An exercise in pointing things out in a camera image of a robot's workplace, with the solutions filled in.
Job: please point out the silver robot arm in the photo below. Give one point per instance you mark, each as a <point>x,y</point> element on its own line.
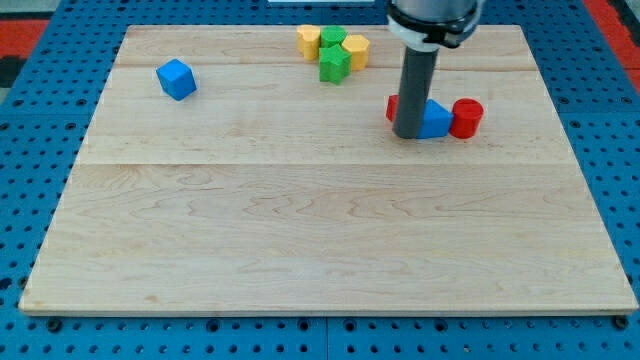
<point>426,25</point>

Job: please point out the red star block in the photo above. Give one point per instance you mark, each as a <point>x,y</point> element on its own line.
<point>391,107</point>

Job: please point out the green star block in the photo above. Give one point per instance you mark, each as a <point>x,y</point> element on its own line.
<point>334,64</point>

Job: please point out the blue cube block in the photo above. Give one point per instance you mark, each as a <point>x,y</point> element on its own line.
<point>176,79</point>

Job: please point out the wooden board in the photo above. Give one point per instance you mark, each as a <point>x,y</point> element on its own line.
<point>269,193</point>

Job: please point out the blue triangle block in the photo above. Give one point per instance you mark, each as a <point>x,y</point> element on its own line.
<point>436,121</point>

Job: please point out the yellow hexagon block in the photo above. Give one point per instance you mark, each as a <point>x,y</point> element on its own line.
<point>358,46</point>

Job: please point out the green cylinder block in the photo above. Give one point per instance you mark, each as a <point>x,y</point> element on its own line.
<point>332,35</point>

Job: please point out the yellow heart block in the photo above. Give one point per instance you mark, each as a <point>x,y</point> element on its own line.
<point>308,41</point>

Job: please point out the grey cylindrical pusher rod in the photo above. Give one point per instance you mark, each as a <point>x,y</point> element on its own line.
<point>416,77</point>

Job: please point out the red cylinder block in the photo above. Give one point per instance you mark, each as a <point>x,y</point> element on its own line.
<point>467,115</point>

